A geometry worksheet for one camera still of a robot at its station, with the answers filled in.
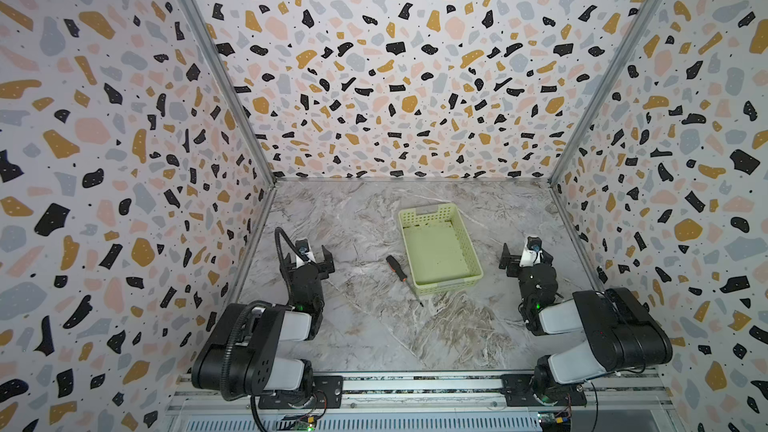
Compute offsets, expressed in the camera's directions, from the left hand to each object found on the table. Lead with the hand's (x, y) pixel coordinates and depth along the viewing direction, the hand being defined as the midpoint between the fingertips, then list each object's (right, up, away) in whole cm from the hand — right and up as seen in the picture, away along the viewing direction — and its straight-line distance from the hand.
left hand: (305, 246), depth 87 cm
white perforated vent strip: (+21, -39, -17) cm, 48 cm away
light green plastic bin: (+41, -3, +15) cm, 44 cm away
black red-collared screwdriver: (+26, -8, +8) cm, 29 cm away
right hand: (+64, +2, +2) cm, 64 cm away
